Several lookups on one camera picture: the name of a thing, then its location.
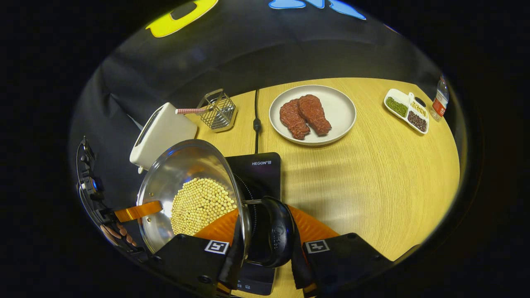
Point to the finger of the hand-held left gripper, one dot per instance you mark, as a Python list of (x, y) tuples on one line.
[(138, 211)]

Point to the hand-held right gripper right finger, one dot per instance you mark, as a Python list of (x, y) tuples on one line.
[(298, 265)]

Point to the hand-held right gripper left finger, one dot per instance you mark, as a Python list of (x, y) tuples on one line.
[(232, 265)]

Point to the large pile of yellow soybeans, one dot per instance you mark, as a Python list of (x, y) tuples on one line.
[(203, 205)]

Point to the black induction cooktop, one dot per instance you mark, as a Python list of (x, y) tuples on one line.
[(261, 178)]

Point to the white toaster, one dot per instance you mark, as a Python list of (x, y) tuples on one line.
[(165, 132)]

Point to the red white striped straw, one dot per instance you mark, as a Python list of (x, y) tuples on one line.
[(190, 111)]

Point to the brown steak piece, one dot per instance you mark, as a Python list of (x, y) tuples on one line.
[(293, 120), (314, 114)]

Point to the round white plate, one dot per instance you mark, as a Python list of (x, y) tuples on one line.
[(339, 107)]

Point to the pile of green mung beans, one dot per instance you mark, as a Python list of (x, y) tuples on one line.
[(396, 106)]

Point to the pile of dark red beans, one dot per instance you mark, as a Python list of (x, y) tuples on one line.
[(417, 121)]

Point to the white divided dish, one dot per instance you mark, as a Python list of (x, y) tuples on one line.
[(395, 94)]

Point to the small heap of soybeans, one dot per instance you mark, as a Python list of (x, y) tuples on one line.
[(418, 108)]

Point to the clear water bottle red label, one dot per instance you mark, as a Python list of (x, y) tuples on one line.
[(439, 103)]

